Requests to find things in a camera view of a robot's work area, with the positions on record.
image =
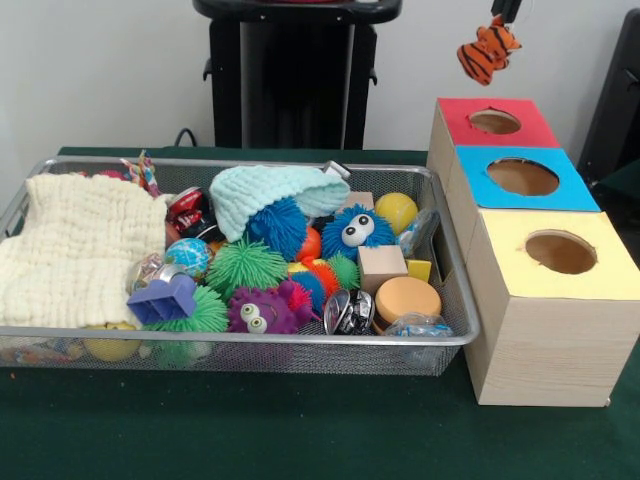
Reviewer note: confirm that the silver can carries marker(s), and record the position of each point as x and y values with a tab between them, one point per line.
150	268

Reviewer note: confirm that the large green spiky ball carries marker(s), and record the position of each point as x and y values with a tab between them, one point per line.
208	312

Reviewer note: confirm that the yellow ball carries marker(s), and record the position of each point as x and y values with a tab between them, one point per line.
397	212

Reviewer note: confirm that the round wooden disc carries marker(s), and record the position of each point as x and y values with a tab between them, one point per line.
406	300

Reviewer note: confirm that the mint green knit cloth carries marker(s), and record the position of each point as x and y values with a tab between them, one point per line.
260	190

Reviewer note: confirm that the wooden box with three holes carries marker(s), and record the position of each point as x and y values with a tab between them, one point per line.
545	330

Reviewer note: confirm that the black silver round toy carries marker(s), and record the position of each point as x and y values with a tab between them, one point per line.
348	311

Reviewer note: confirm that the yellow block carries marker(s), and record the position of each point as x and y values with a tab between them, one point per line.
419	270

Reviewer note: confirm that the purple plastic block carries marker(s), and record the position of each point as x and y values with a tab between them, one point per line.
165	300

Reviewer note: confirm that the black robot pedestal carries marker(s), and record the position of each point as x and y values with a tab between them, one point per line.
300	80

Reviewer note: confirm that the wooden cube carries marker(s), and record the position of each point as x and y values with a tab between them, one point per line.
382	268

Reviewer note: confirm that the red black packet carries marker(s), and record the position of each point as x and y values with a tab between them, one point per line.
188	208

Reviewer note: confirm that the cream waffle cloth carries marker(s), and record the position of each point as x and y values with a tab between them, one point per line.
75	240

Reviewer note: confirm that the blue fuzzy ball with eyes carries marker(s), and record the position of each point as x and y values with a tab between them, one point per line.
358	232

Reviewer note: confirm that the clear blue plastic packet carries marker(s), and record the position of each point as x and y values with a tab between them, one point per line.
420	232

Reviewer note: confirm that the blue globe ball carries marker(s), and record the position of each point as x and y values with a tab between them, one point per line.
188	258

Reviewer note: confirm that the orange tiger striped toy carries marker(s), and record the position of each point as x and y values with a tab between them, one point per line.
487	52

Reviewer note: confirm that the black chair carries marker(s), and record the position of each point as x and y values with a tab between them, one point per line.
615	110

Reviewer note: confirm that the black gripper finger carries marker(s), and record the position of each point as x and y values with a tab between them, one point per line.
514	8
498	7

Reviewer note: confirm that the small green spiky ball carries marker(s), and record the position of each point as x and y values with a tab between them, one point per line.
245	266

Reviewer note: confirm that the clear crumpled plastic packet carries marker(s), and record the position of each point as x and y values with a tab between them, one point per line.
418	325

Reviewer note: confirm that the purple spiky ball with eyes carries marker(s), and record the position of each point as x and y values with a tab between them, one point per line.
262	310

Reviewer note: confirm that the clear mesh bin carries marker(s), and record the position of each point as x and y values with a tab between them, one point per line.
445	300

